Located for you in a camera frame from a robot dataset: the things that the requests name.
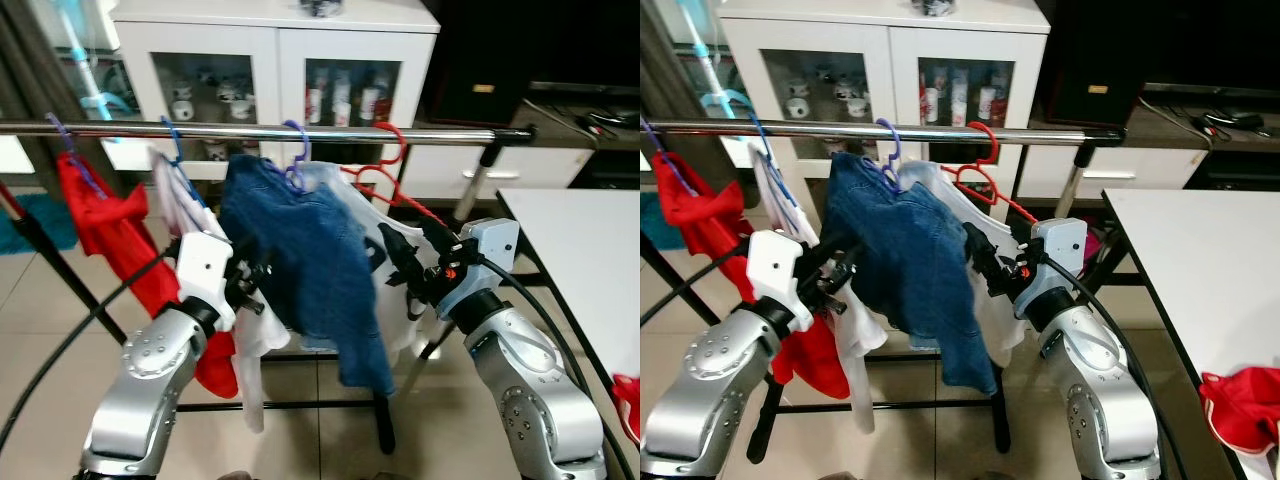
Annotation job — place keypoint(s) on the white glass-door cabinet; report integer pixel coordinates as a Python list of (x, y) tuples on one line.
[(890, 50), (280, 50)]

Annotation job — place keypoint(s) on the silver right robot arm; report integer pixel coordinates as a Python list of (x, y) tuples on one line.
[(1095, 395), (530, 390)]

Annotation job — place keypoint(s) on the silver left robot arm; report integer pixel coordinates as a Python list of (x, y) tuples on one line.
[(715, 370), (150, 365)]

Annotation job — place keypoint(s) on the purple plastic hanger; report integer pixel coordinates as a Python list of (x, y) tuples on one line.
[(62, 140), (678, 178), (298, 176), (890, 172)]

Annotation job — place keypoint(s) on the red plastic hanger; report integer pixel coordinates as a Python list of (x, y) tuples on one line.
[(985, 176), (385, 181)]

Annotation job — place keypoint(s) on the red garment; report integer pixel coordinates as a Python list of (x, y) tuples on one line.
[(115, 230), (690, 215)]

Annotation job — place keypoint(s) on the blue denim garment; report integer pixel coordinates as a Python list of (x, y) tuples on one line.
[(310, 250), (910, 260)]

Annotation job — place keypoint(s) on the light blue plastic hanger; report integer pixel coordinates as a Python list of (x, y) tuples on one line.
[(95, 100), (722, 98)]

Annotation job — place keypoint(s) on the large black screen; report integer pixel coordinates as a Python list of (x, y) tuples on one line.
[(1210, 40), (590, 40)]

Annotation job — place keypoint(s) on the teal floor mat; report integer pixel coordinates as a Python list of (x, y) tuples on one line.
[(660, 225), (35, 225)]

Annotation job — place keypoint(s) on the black speaker box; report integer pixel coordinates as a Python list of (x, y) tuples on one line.
[(480, 60), (1090, 60)]

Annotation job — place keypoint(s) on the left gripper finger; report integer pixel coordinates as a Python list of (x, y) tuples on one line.
[(845, 255), (262, 298), (262, 266), (840, 298)]

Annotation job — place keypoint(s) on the white ceramic mug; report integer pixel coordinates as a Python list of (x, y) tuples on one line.
[(182, 105), (240, 100), (855, 100), (797, 105)]

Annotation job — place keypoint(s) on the dark patterned container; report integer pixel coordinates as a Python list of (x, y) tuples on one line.
[(932, 6)]

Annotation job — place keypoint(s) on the red cloth white trim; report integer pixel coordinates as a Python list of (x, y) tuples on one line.
[(628, 405), (1245, 405)]

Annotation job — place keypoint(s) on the grey brown curtain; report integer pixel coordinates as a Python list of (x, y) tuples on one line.
[(30, 60), (660, 60)]

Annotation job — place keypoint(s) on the low white drawer cabinet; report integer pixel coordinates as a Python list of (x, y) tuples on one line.
[(1060, 170), (440, 172)]

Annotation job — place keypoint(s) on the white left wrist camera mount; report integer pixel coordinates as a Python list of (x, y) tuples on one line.
[(775, 270), (205, 270)]

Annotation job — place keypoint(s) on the red white bottle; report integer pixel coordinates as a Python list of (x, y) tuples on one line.
[(958, 98), (990, 100), (315, 100), (375, 100), (342, 98), (930, 100)]

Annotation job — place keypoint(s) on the white printed t-shirt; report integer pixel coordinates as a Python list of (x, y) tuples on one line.
[(370, 225), (950, 205)]

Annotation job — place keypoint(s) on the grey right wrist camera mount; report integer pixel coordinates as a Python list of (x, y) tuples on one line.
[(1055, 260), (480, 260)]

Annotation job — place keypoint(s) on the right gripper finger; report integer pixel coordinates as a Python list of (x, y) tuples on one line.
[(400, 258), (982, 255), (1014, 250), (436, 240)]

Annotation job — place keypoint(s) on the metal clothes rack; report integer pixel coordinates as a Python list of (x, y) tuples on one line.
[(250, 131), (850, 130)]

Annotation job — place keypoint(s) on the plain white garment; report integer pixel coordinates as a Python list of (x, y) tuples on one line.
[(775, 200), (180, 210)]

